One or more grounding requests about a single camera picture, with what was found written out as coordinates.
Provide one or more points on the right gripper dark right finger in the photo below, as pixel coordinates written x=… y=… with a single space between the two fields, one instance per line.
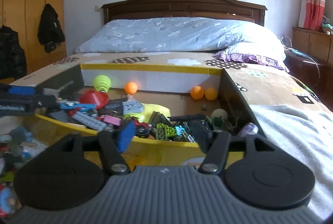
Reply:
x=214 y=144

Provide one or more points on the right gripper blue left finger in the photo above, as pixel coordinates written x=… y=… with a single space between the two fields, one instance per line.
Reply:
x=112 y=145

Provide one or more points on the pink flat piece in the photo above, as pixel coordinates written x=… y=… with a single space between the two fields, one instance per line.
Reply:
x=112 y=120

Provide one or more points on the white ping pong ball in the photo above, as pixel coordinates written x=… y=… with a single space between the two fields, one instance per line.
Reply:
x=220 y=114

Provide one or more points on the grey lego plate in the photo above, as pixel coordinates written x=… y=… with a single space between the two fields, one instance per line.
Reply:
x=89 y=121

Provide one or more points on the red plastic cone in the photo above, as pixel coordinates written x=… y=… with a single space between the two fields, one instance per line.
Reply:
x=98 y=98

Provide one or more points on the orange ping pong ball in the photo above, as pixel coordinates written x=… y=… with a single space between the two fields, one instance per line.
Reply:
x=211 y=94
x=197 y=92
x=131 y=88

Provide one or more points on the green shuttlecock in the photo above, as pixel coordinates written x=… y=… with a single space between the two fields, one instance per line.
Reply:
x=102 y=83

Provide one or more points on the yellow cardboard box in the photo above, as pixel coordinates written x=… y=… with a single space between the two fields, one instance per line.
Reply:
x=162 y=89

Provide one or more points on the black hanging jacket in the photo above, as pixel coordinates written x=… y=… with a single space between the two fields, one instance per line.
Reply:
x=50 y=33

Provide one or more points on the white fluffy blanket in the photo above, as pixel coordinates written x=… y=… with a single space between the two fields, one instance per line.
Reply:
x=307 y=136

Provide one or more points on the purple pillow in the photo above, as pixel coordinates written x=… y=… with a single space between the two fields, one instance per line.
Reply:
x=271 y=54

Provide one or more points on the light blue floral duvet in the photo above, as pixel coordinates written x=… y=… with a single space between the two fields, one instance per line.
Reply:
x=177 y=34

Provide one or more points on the wooden sideboard cabinet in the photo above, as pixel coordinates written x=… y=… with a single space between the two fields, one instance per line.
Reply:
x=314 y=70

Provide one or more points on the dark wooden headboard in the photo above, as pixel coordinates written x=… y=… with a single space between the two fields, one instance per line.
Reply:
x=217 y=9

